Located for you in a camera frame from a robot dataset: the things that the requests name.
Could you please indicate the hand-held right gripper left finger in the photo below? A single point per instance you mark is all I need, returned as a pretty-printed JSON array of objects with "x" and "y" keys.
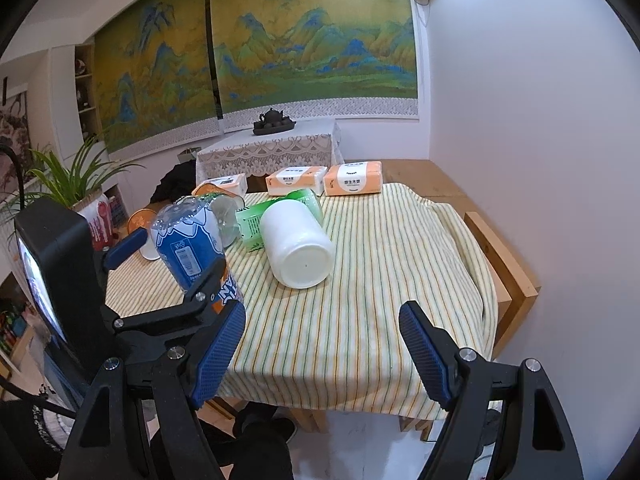
[{"x": 220, "y": 355}]

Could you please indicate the dark tea set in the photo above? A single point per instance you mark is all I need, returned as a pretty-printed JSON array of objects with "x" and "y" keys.
[{"x": 272, "y": 121}]

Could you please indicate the framed wall picture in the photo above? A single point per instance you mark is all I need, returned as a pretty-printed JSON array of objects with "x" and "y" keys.
[{"x": 12, "y": 125}]

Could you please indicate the landscape wall hanging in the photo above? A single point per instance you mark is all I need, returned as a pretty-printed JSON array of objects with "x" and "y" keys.
[
  {"x": 150, "y": 75},
  {"x": 320, "y": 45}
]

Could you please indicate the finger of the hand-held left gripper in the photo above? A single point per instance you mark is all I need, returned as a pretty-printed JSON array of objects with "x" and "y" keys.
[
  {"x": 127, "y": 247},
  {"x": 207, "y": 282}
]

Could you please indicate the orange tissue pack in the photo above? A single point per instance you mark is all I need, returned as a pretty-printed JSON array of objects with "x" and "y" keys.
[
  {"x": 352, "y": 178},
  {"x": 292, "y": 181}
]

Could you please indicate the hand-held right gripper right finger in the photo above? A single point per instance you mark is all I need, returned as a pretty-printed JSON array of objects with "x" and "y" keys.
[{"x": 425, "y": 355}]

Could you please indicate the lace covered side table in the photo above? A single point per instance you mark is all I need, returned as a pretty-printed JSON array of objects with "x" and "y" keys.
[{"x": 280, "y": 152}]

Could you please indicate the white plastic jar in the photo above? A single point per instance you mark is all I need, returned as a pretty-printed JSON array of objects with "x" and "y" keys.
[{"x": 297, "y": 245}]

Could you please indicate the white tissue pack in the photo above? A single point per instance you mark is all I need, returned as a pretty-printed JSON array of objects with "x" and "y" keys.
[{"x": 225, "y": 183}]

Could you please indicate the wooden wall shelf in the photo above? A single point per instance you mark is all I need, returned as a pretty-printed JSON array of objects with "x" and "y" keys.
[{"x": 86, "y": 95}]

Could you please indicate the green leafy plant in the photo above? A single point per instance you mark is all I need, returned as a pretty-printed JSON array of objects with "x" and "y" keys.
[{"x": 75, "y": 172}]

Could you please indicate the blue label plastic bottle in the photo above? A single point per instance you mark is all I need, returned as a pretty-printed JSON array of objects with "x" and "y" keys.
[{"x": 187, "y": 245}]

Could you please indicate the striped yellow tablecloth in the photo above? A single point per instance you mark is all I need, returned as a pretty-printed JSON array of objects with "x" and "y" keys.
[{"x": 380, "y": 280}]

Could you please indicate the orange paper cup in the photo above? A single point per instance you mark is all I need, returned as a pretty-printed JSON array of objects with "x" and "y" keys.
[
  {"x": 212, "y": 189},
  {"x": 141, "y": 222}
]

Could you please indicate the wooden table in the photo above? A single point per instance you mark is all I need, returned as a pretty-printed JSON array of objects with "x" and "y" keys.
[{"x": 440, "y": 177}]

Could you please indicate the white and red plant pot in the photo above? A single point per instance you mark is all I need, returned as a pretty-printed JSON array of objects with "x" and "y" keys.
[{"x": 97, "y": 215}]

